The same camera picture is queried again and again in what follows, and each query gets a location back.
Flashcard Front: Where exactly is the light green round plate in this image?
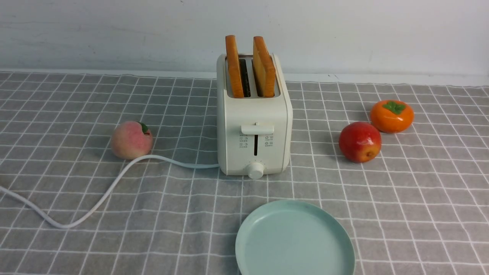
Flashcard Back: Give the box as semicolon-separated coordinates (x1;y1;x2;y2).
235;200;356;275

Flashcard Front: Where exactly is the pink peach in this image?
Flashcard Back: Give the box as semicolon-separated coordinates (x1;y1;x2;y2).
110;121;153;160

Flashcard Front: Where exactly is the orange persimmon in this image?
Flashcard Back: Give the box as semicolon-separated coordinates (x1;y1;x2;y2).
370;100;415;134

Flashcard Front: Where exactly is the white toaster power cable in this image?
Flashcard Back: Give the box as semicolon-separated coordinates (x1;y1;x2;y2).
0;154;220;230

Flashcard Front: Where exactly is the white two-slot toaster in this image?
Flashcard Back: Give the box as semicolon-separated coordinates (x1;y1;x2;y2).
217;54;293;180

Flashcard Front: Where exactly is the toast slice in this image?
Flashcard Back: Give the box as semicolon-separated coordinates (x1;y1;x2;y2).
225;35;244;99
252;36;276;98

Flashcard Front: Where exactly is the grey checked tablecloth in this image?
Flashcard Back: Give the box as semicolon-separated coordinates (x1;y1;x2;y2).
0;73;489;275

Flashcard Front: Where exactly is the red apple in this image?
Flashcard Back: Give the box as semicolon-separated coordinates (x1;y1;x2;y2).
338;121;381;163

